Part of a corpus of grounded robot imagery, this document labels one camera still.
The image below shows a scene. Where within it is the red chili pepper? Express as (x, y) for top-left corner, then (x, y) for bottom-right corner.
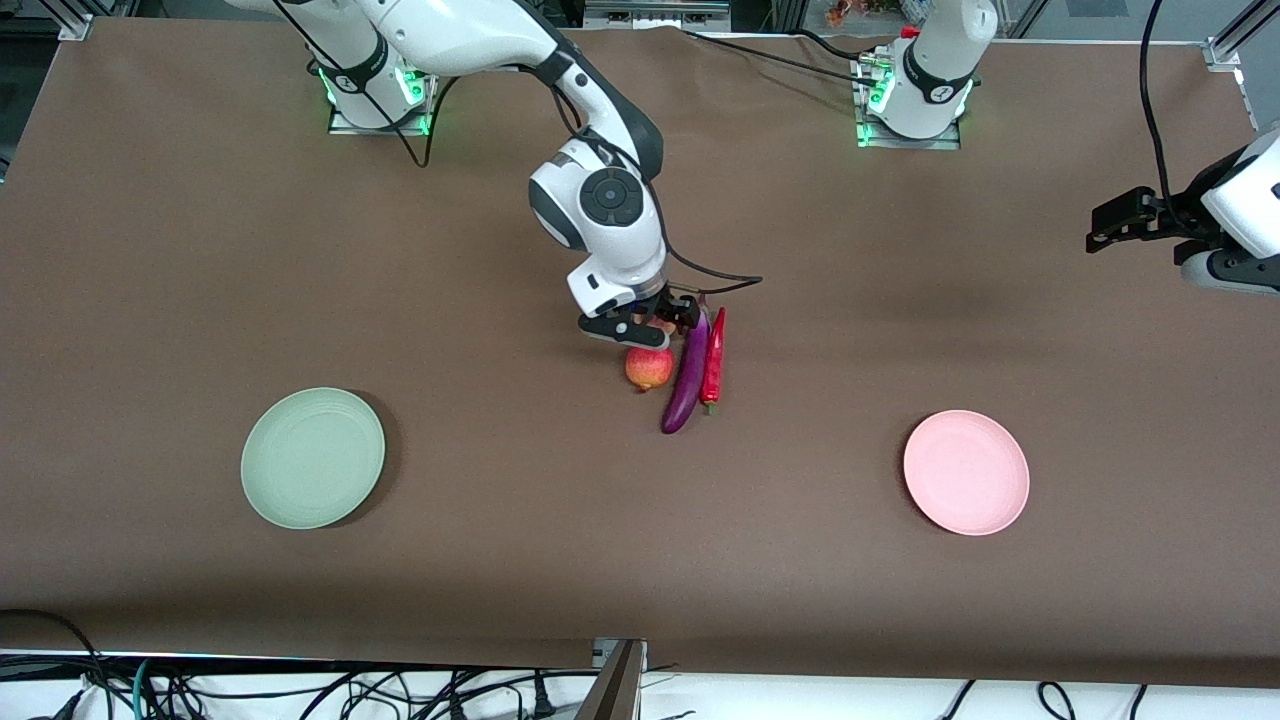
(699, 306), (728, 416)

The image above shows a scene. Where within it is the purple eggplant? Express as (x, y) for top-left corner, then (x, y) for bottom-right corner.
(660, 303), (712, 436)

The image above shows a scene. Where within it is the red pomegranate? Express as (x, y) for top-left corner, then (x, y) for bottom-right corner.
(625, 345), (676, 393)

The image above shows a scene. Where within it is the aluminium corner profile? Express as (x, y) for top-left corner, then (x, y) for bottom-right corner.
(40, 0), (97, 42)
(1203, 0), (1280, 73)

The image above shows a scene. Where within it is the pink plate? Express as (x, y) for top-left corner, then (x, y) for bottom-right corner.
(902, 409), (1031, 537)

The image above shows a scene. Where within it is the brown table cover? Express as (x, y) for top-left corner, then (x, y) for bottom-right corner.
(0, 15), (1280, 691)

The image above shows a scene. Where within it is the green plate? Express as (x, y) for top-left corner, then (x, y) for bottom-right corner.
(240, 387), (387, 531)

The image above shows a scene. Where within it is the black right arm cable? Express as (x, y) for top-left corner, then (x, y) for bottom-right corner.
(270, 0), (764, 299)

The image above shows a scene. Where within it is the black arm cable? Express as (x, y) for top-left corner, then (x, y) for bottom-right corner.
(270, 0), (764, 299)
(1136, 0), (1179, 229)

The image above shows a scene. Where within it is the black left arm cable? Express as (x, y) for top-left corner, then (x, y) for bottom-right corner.
(1136, 0), (1179, 229)

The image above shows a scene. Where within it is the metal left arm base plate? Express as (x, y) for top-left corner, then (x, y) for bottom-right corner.
(854, 55), (964, 152)

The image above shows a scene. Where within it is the black cable on table cover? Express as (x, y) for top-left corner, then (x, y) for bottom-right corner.
(683, 28), (886, 81)

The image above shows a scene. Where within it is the grey metal frame rail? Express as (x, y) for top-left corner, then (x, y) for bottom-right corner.
(583, 0), (733, 30)

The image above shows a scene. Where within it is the metal post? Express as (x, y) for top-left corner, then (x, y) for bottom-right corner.
(575, 638), (648, 720)

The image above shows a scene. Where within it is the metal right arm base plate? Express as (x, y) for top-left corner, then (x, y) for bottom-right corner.
(327, 60), (434, 137)

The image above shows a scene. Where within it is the thick black cable loop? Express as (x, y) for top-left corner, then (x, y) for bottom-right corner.
(0, 608), (106, 720)

